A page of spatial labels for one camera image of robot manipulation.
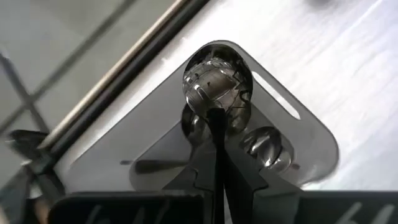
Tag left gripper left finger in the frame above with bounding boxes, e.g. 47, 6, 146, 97
162, 139, 218, 224

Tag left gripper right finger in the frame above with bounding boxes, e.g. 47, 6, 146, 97
223, 145, 269, 224

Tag grey plastic bin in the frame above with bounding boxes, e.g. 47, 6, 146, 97
54, 39, 340, 194

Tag black metal table frame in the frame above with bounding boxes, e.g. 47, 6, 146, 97
37, 0, 212, 156

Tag black frame clamp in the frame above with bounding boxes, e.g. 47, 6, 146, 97
6, 129, 66, 203

